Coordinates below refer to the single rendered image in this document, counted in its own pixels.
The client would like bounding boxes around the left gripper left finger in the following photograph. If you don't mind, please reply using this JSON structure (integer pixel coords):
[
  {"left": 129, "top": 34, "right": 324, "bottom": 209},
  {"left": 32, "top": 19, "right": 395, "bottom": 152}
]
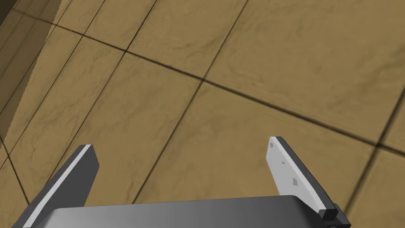
[{"left": 12, "top": 144, "right": 100, "bottom": 228}]

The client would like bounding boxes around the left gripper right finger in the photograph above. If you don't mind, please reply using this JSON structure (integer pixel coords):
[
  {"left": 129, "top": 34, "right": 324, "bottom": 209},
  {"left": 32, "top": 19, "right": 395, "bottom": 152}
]
[{"left": 266, "top": 136, "right": 339, "bottom": 221}]

